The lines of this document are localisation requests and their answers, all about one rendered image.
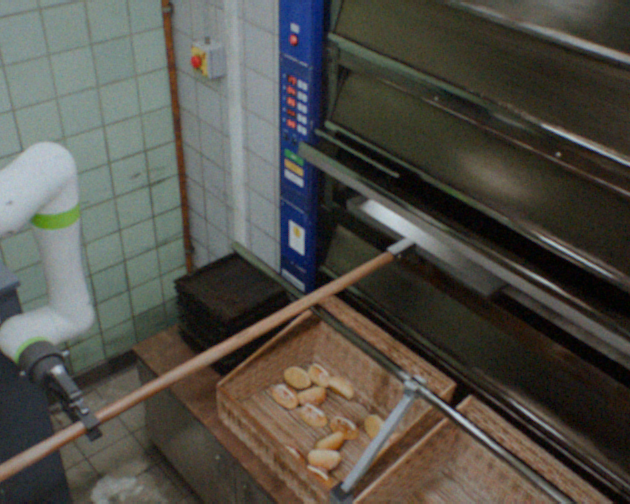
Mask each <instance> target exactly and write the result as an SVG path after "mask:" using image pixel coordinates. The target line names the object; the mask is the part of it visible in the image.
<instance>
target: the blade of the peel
mask: <svg viewBox="0 0 630 504"><path fill-rule="evenodd" d="M347 209H349V210H350V211H352V212H354V213H355V214H357V215H358V216H360V217H362V218H363V219H365V220H366V221H368V222H370V223H371V224H373V225H374V226H376V227H378V228H379V229H381V230H382V231H384V232H386V233H387V234H389V235H390V236H392V237H394V238H395V239H397V240H398V241H400V242H401V241H402V240H404V239H406V238H408V237H409V238H411V239H412V240H414V241H415V242H416V250H415V251H416V252H417V253H419V254H421V255H422V256H424V257H425V258H427V259H429V260H430V261H432V262H433V263H435V264H437V265H438V266H440V267H441V268H443V269H445V270H446V271H448V272H449V273H451V274H453V275H454V276H456V277H457V278H459V279H461V280H462V281H464V282H465V283H467V284H469V285H470V286H472V287H473V288H475V289H477V290H478V291H480V292H481V293H483V294H485V295H486V296H488V295H490V294H491V293H493V292H494V291H496V290H497V289H499V288H500V287H502V286H503V285H505V284H507V283H508V282H507V281H505V280H504V279H502V278H500V277H499V276H497V275H495V274H494V273H492V272H490V271H489V270H487V269H486V268H484V267H482V266H481V265H479V264H477V263H476V262H474V261H472V260H471V259H469V258H467V257H466V256H464V255H462V254H461V253H459V252H457V251H456V250H454V249H452V248H451V247H449V246H447V245H446V244H444V243H443V242H441V241H439V240H438V239H436V238H434V237H433V236H431V235H429V234H428V233H426V232H424V231H423V230H421V229H419V228H418V227H416V226H414V225H413V224H411V223H409V222H408V221H406V220H404V219H403V218H401V217H400V216H398V215H396V214H395V213H393V212H391V211H390V210H388V209H386V208H385V207H383V206H381V205H380V204H378V203H376V202H375V201H373V200H371V199H370V198H368V197H366V196H365V195H360V196H358V197H355V198H353V199H350V200H348V201H347Z"/></svg>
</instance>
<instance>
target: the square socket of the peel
mask: <svg viewBox="0 0 630 504"><path fill-rule="evenodd" d="M415 250H416V242H415V241H414V240H412V239H411V238H409V237H408V238H406V239H404V240H402V241H401V242H399V243H397V244H395V245H393V246H391V247H390V248H388V249H387V250H386V252H388V251H389V252H391V253H392V255H393V257H394V260H393V261H392V262H393V263H395V262H397V261H399V260H400V259H402V258H404V257H406V256H407V255H409V254H411V253H413V252H415Z"/></svg>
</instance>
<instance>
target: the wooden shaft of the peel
mask: <svg viewBox="0 0 630 504"><path fill-rule="evenodd" d="M393 260H394V257H393V255H392V253H391V252H389V251H388V252H386V253H384V254H382V255H380V256H379V257H377V258H375V259H373V260H371V261H369V262H368V263H366V264H364V265H362V266H360V267H359V268H357V269H355V270H353V271H351V272H350V273H348V274H346V275H344V276H342V277H340V278H339V279H337V280H335V281H333V282H331V283H330V284H328V285H326V286H324V287H322V288H320V289H319V290H317V291H315V292H313V293H311V294H310V295H308V296H306V297H304V298H302V299H301V300H299V301H297V302H295V303H293V304H291V305H290V306H288V307H286V308H284V309H282V310H281V311H279V312H277V313H275V314H273V315H272V316H270V317H268V318H266V319H264V320H262V321H261V322H259V323H257V324H255V325H253V326H252V327H250V328H248V329H246V330H244V331H242V332H241V333H239V334H237V335H235V336H233V337H232V338H230V339H228V340H226V341H224V342H223V343H221V344H219V345H217V346H215V347H213V348H212V349H210V350H208V351H206V352H204V353H203V354H201V355H199V356H197V357H195V358H194V359H192V360H190V361H188V362H186V363H184V364H183V365H181V366H179V367H177V368H175V369H174V370H172V371H170V372H168V373H166V374H164V375H163V376H161V377H159V378H157V379H155V380H154V381H152V382H150V383H148V384H146V385H145V386H143V387H141V388H139V389H137V390H135V391H134V392H132V393H130V394H128V395H126V396H125V397H123V398H121V399H119V400H117V401H116V402H114V403H112V404H110V405H108V406H106V407H105V408H103V409H101V410H99V411H97V412H96V413H94V414H95V415H96V416H97V418H98V419H99V420H100V422H101V424H100V425H98V426H96V427H94V428H92V429H91V430H88V429H87V428H86V427H85V426H84V424H83V423H82V422H81V421H79V422H77V423H76V424H74V425H72V426H70V427H68V428H67V429H65V430H63V431H61V432H59V433H57V434H56V435H54V436H52V437H50V438H48V439H47V440H45V441H43V442H41V443H39V444H38V445H36V446H34V447H32V448H30V449H28V450H27V451H25V452H23V453H21V454H19V455H18V456H16V457H14V458H12V459H10V460H8V461H7V462H5V463H3V464H1V465H0V482H1V481H3V480H5V479H6V478H8V477H10V476H12V475H14V474H15V473H17V472H19V471H21V470H22V469H24V468H26V467H28V466H30V465H31V464H33V463H35V462H37V461H38V460H40V459H42V458H44V457H46V456H47V455H49V454H51V453H53V452H54V451H56V450H58V449H60V448H61V447H63V446H65V445H67V444H69V443H70V442H72V441H74V440H76V439H77V438H79V437H81V436H83V435H85V434H86V433H88V432H90V431H92V430H93V429H95V428H97V427H99V426H101V425H102V424H104V423H106V422H108V421H109V420H111V419H113V418H115V417H117V416H118V415H120V414H122V413H124V412H125V411H127V410H129V409H131V408H133V407H134V406H136V405H138V404H140V403H141V402H143V401H145V400H147V399H148V398H150V397H152V396H154V395H156V394H157V393H159V392H161V391H163V390H164V389H166V388H168V387H170V386H172V385H173V384H175V383H177V382H179V381H180V380H182V379H184V378H186V377H188V376H189V375H191V374H193V373H195V372H196V371H198V370H200V369H202V368H204V367H205V366H207V365H209V364H211V363H212V362H214V361H216V360H218V359H219V358H221V357H223V356H225V355H227V354H228V353H230V352H232V351H234V350H235V349H237V348H239V347H241V346H243V345H244V344H246V343H248V342H250V341H251V340H253V339H255V338H257V337H259V336H260V335H262V334H264V333H266V332H267V331H269V330H271V329H273V328H275V327H276V326H278V325H280V324H282V323H283V322H285V321H287V320H289V319H291V318H292V317H294V316H296V315H298V314H299V313H301V312H303V311H305V310H306V309H308V308H310V307H312V306H314V305H315V304H317V303H319V302H321V301H322V300H324V299H326V298H328V297H330V296H331V295H333V294H335V293H337V292H338V291H340V290H342V289H344V288H346V287H347V286H349V285H351V284H353V283H354V282H356V281H358V280H360V279H362V278H363V277H365V276H367V275H369V274H370V273H372V272H374V271H376V270H378V269H379V268H381V267H383V266H385V265H386V264H388V263H390V262H392V261H393Z"/></svg>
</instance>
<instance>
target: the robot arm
mask: <svg viewBox="0 0 630 504"><path fill-rule="evenodd" d="M29 220H30V222H29ZM27 222H29V225H30V227H31V230H32V233H33V236H34V238H35V241H36V244H37V247H38V251H39V254H40V258H41V262H42V266H43V270H44V275H45V281H46V288H47V295H48V299H49V303H48V305H46V306H43V307H41V308H38V309H36V310H33V311H29V312H26V313H23V314H20V315H16V316H13V317H11V318H9V319H8V320H6V321H5V322H4V323H3V324H2V326H1V327H0V349H1V351H2V352H3V353H4V354H5V355H6V356H8V357H9V358H11V359H12V360H13V361H14V362H15V363H16V364H17V365H18V367H19V368H20V370H21V371H22V372H21V373H20V375H25V376H26V378H27V379H28V380H29V381H30V382H31V383H32V384H35V385H37V386H38V387H39V388H40V389H41V390H42V391H44V392H52V395H53V396H54V397H55V398H56V399H57V400H58V401H59V403H60V404H61V405H60V406H59V408H60V409H61V410H62V411H63V412H64V413H65V414H66V415H67V416H68V418H69V419H70V420H71V421H72V423H73V424H76V423H77V422H79V421H81V422H82V423H83V424H84V426H85V427H86V428H87V429H88V430H91V429H92V428H94V427H96V426H98V425H100V424H101V422H100V420H99V419H98V418H97V416H96V415H95V414H94V413H93V411H92V410H91V409H90V408H89V406H88V405H87V404H86V403H84V399H83V398H82V397H81V395H82V393H81V392H80V390H79V389H78V388H77V387H76V385H75V384H74V382H73V381H72V380H71V378H70V377H69V369H68V368H67V366H66V365H65V359H64V356H66V355H68V354H69V353H68V351H65V352H61V351H60V350H59V349H58V348H56V347H55V345H57V344H59V343H62V342H64V341H67V340H70V339H73V338H76V337H79V336H81V335H83V334H85V333H86V332H87V331H88V330H89V329H90V328H91V326H92V324H93V321H94V310H93V307H92V304H91V301H90V297H89V294H88V290H87V285H86V279H85V274H84V267H83V258H82V245H81V210H80V199H79V187H78V178H77V170H76V164H75V161H74V159H73V157H72V156H71V154H70V153H69V152H68V151H67V150H66V149H65V148H63V147H62V146H60V145H58V144H55V143H50V142H42V143H37V144H35V145H33V146H31V147H29V148H28V149H27V150H25V151H24V152H23V153H22V154H21V155H20V156H19V157H18V158H17V159H16V160H14V161H13V162H12V163H11V164H10V165H9V166H7V167H6V168H4V169H3V170H1V171H0V239H5V238H8V237H11V236H13V235H15V234H16V233H18V232H19V231H20V230H21V229H22V228H23V227H24V225H25V224H26V223H27Z"/></svg>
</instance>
